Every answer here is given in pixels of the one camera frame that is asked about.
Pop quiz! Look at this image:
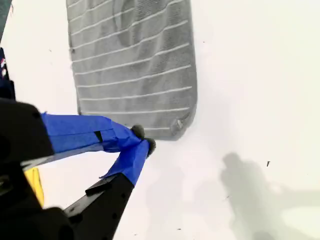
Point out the yellow object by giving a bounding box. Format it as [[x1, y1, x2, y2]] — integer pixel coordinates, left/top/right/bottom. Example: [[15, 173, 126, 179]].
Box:
[[23, 166, 46, 209]]

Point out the grey white-striped towel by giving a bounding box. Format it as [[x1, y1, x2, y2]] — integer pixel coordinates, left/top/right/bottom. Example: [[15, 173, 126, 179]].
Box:
[[65, 0, 199, 142]]

